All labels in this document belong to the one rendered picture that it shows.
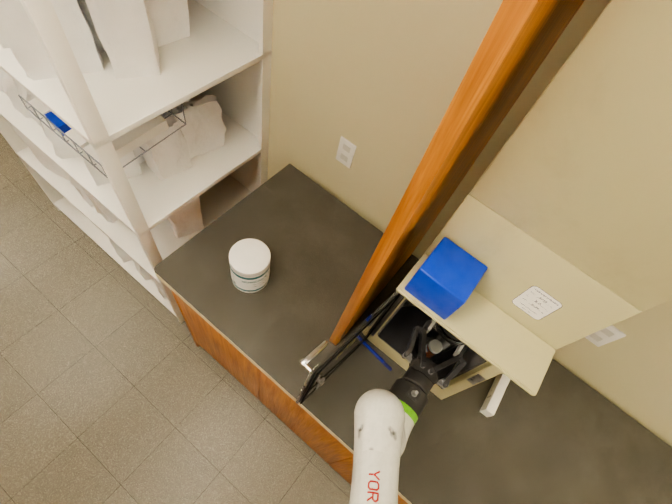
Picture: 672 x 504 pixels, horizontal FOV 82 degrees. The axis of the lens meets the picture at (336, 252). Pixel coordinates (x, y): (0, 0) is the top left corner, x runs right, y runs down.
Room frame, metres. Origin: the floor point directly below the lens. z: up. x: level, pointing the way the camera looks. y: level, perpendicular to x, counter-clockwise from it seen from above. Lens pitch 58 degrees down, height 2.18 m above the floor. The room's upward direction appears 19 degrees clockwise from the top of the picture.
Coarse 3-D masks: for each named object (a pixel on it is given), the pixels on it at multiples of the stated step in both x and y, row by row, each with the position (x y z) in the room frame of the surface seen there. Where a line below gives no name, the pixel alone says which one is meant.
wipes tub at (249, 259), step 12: (240, 240) 0.61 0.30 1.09; (252, 240) 0.62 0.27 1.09; (240, 252) 0.56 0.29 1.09; (252, 252) 0.58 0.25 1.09; (264, 252) 0.59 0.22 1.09; (240, 264) 0.52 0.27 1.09; (252, 264) 0.54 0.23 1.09; (264, 264) 0.55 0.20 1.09; (240, 276) 0.50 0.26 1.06; (252, 276) 0.51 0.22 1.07; (264, 276) 0.54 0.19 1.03; (240, 288) 0.50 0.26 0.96; (252, 288) 0.51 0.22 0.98
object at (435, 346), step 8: (432, 328) 0.48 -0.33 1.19; (440, 328) 0.46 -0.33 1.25; (432, 336) 0.46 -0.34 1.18; (440, 336) 0.45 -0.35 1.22; (448, 336) 0.45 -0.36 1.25; (416, 344) 0.47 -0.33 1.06; (432, 344) 0.45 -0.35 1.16; (440, 344) 0.44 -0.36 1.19; (448, 344) 0.44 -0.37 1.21; (432, 352) 0.44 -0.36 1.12; (440, 352) 0.44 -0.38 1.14; (432, 360) 0.44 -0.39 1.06
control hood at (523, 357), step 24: (432, 312) 0.36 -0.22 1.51; (456, 312) 0.38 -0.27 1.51; (480, 312) 0.40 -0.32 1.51; (504, 312) 0.41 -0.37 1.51; (456, 336) 0.33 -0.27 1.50; (480, 336) 0.34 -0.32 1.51; (504, 336) 0.36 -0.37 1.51; (528, 336) 0.38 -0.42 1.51; (504, 360) 0.31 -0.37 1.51; (528, 360) 0.33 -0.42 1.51; (528, 384) 0.28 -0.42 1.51
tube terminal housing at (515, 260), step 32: (448, 224) 0.49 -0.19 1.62; (480, 224) 0.47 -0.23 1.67; (512, 224) 0.46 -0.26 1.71; (480, 256) 0.46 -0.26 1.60; (512, 256) 0.44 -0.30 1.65; (544, 256) 0.43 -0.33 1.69; (480, 288) 0.44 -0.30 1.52; (512, 288) 0.43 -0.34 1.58; (544, 288) 0.41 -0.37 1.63; (576, 288) 0.40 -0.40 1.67; (544, 320) 0.40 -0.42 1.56; (576, 320) 0.38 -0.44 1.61; (608, 320) 0.38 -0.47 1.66; (384, 352) 0.46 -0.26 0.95
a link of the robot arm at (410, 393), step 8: (400, 384) 0.29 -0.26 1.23; (408, 384) 0.29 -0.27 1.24; (392, 392) 0.27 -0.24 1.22; (400, 392) 0.27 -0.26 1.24; (408, 392) 0.27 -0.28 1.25; (416, 392) 0.27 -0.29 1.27; (408, 400) 0.25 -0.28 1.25; (416, 400) 0.26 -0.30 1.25; (424, 400) 0.27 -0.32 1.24; (416, 408) 0.24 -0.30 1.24
